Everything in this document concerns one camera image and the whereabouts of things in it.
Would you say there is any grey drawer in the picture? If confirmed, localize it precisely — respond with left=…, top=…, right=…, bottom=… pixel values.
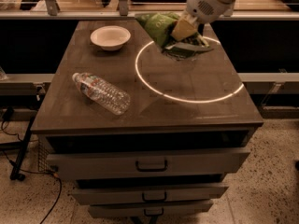
left=47, top=147, right=249, bottom=180
left=72, top=183, right=228, bottom=205
left=88, top=200, right=213, bottom=218

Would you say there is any bottom grey drawer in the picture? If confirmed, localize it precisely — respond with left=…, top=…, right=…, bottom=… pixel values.
left=88, top=200, right=213, bottom=218

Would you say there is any middle grey drawer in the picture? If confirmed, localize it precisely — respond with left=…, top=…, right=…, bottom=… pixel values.
left=72, top=183, right=228, bottom=205

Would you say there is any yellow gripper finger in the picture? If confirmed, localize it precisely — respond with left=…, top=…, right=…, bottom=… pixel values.
left=197, top=34, right=209, bottom=48
left=171, top=18, right=198, bottom=41

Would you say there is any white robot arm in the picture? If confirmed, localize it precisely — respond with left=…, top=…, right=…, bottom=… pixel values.
left=170, top=0, right=299, bottom=42

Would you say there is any green jalapeno chip bag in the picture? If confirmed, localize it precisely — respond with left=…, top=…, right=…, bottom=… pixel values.
left=135, top=12, right=212, bottom=60

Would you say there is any clear plastic water bottle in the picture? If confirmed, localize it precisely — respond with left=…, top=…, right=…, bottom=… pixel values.
left=72, top=73, right=131, bottom=115

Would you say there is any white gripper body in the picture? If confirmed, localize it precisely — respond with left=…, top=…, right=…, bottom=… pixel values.
left=185, top=0, right=233, bottom=23

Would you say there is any black floor cable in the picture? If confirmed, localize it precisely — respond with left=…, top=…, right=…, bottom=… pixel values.
left=0, top=105, right=63, bottom=224

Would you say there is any top grey drawer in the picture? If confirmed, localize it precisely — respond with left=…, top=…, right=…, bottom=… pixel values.
left=47, top=147, right=249, bottom=180

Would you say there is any white paper bowl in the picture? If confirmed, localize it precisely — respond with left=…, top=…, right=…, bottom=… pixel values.
left=90, top=25, right=131, bottom=51

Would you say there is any black leaning bar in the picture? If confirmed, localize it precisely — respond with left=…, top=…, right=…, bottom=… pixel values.
left=10, top=117, right=35, bottom=181

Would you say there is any grey drawer cabinet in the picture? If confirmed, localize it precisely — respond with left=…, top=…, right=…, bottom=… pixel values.
left=30, top=19, right=264, bottom=224

